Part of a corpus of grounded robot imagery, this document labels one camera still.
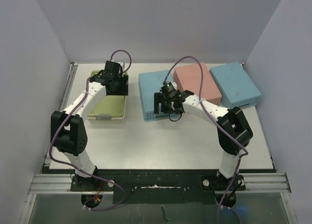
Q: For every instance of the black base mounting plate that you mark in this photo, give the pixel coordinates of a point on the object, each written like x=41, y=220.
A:
x=160, y=196

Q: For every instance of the pink plastic basket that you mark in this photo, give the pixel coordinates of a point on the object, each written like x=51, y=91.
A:
x=188, y=77

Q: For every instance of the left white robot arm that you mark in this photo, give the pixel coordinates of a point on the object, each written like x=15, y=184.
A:
x=68, y=133

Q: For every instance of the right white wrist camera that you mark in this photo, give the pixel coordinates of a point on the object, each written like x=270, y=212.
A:
x=174, y=84

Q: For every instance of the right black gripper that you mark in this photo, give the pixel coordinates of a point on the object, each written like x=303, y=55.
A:
x=159, y=103

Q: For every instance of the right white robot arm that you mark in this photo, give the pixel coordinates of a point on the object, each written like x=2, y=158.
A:
x=233, y=129

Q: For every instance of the white plastic basket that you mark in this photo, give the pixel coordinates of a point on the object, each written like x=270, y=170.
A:
x=107, y=120

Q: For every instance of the aluminium frame rail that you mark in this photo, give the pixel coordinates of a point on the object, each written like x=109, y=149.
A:
x=258, y=183

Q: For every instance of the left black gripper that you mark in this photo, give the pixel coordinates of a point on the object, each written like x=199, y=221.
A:
x=123, y=90

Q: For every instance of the green plastic basket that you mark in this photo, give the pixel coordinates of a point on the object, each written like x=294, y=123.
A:
x=109, y=107

